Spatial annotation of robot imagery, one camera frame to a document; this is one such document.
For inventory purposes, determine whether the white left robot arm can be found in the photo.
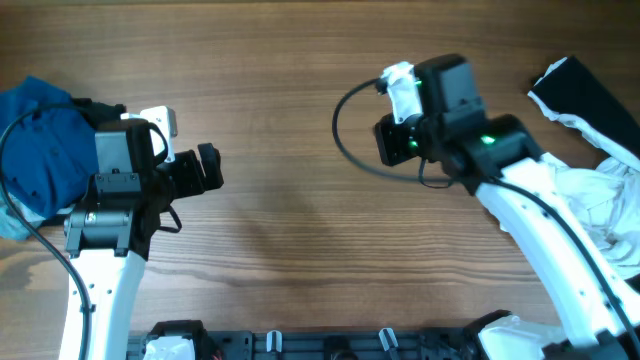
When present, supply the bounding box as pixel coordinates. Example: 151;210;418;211
59;119;224;359

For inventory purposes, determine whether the black t-shirt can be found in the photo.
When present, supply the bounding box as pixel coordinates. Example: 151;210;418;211
528;56;639;168

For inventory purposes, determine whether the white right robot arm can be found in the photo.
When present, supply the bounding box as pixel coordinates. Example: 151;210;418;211
375;54;639;359

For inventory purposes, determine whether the folded blue shirt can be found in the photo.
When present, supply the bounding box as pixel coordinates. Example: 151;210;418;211
1;76;98;218

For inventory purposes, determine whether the white t-shirt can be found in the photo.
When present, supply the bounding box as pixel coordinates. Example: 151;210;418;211
487;57;640;281

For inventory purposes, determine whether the folded light grey garment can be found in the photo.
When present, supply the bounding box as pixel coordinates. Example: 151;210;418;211
0;195;45;241

